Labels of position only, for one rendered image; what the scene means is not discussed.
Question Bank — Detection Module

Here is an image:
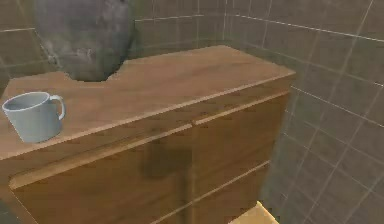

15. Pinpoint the brown wooden cabinet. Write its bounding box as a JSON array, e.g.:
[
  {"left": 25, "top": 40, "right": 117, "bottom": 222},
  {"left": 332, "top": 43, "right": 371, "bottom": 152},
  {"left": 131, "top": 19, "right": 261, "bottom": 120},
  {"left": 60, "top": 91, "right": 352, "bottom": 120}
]
[{"left": 0, "top": 44, "right": 297, "bottom": 224}]

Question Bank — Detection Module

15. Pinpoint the pale blue mug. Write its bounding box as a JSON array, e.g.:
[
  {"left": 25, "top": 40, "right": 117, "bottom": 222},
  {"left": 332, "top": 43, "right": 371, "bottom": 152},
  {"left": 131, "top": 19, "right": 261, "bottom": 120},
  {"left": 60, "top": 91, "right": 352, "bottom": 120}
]
[{"left": 1, "top": 91, "right": 67, "bottom": 144}]

